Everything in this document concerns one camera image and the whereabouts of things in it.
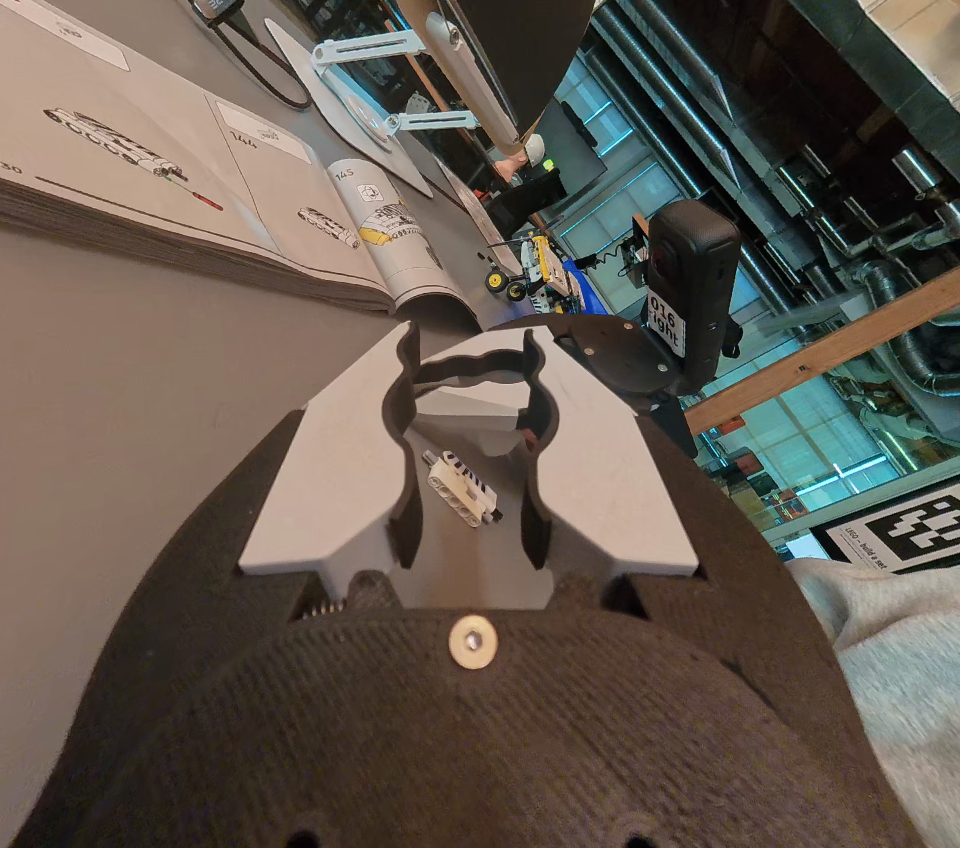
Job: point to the wooden post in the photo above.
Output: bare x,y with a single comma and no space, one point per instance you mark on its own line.
825,353

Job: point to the white monitor stand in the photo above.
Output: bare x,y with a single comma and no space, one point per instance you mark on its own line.
337,90

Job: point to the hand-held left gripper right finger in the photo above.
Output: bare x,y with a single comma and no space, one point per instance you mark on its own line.
607,480

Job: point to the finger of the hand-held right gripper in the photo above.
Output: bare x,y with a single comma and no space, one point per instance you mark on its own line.
465,402
480,349

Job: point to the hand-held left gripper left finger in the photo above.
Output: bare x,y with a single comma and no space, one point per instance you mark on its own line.
330,473

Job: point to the lego vehicle model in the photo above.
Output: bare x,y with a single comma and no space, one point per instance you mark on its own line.
540,263

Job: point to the open lego instruction booklet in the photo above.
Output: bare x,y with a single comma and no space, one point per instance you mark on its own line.
150,135

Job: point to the white striped lego assembly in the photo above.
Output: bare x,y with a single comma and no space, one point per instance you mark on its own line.
457,484

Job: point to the framed marker sign on stand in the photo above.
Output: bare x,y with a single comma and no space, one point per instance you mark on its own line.
900,525

